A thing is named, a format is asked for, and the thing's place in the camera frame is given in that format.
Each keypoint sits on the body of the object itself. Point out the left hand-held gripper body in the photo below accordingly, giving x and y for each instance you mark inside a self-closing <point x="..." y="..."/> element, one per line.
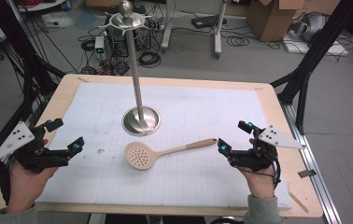
<point x="37" y="157"/>

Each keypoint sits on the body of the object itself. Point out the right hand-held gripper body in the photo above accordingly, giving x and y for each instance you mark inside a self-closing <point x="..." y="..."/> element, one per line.
<point x="258" y="157"/>

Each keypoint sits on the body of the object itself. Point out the beige slotted spoon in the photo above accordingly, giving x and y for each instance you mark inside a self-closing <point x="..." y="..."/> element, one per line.
<point x="140" y="155"/>

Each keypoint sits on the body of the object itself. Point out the metal utensil stand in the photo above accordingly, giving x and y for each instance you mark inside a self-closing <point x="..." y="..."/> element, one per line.
<point x="140" y="119"/>

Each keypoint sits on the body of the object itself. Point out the person's right hand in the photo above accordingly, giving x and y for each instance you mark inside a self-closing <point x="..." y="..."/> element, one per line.
<point x="261" y="183"/>

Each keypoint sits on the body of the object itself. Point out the person's left hand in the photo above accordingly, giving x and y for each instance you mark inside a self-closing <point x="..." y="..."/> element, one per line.
<point x="25" y="186"/>

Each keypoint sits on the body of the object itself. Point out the white grid mat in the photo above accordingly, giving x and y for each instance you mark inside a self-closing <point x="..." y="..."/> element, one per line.
<point x="196" y="180"/>

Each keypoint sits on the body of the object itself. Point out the black tape piece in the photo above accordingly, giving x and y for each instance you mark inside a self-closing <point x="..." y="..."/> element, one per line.
<point x="307" y="173"/>

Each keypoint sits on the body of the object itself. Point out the thin wooden stick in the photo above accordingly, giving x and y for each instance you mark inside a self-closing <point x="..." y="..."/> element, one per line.
<point x="298" y="202"/>

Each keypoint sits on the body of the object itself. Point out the white box with green light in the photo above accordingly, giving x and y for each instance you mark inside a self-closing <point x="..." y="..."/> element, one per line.
<point x="99" y="46"/>

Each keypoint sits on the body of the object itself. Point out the white stand leg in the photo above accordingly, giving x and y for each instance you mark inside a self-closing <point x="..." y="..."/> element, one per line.
<point x="218" y="34"/>
<point x="166" y="28"/>

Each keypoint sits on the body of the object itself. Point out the black electronics rack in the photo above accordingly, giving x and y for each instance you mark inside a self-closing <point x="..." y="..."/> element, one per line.
<point x="118" y="43"/>

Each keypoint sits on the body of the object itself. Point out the clear plastic sheet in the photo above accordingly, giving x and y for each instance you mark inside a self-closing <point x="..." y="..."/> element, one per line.
<point x="58" y="19"/>

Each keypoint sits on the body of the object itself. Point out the white flat board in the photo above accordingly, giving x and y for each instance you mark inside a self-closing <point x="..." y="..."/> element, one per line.
<point x="321" y="49"/>

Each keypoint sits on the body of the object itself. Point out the large cardboard box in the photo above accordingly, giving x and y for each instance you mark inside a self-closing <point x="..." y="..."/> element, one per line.
<point x="271" y="18"/>

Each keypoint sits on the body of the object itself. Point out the black flat device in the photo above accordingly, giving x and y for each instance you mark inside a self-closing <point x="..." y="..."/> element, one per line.
<point x="207" y="21"/>

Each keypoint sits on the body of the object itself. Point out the silver grey appliance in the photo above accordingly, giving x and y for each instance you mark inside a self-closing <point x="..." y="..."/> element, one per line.
<point x="310" y="26"/>

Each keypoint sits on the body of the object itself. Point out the white round table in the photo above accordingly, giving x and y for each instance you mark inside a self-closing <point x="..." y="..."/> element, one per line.
<point x="40" y="5"/>

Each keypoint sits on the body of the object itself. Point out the aluminium rail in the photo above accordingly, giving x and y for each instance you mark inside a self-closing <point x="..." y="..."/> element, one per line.
<point x="314" y="168"/>

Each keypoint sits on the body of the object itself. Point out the black metal frame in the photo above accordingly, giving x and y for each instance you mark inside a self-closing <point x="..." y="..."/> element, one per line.
<point x="308" y="59"/>
<point x="25" y="71"/>

